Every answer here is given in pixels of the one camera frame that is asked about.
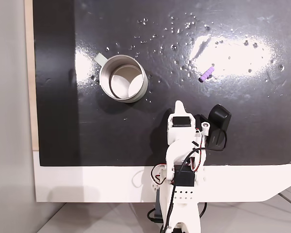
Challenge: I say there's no black oval camera box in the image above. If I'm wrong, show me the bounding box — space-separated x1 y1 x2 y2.
207 104 232 151

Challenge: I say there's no pale wooden board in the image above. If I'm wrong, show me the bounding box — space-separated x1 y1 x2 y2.
24 0 40 151

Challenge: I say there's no purple pen grip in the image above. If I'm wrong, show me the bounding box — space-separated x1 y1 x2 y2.
199 66 215 83

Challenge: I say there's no black mat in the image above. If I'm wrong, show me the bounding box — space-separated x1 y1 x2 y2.
32 0 291 167

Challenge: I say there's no black base cable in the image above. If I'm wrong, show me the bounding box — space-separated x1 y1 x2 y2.
146 201 209 223

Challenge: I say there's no metal cup with handle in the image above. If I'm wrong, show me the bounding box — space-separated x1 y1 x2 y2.
94 53 149 104

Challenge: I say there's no grey table clamp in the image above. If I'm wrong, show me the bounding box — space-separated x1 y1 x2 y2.
154 190 161 220

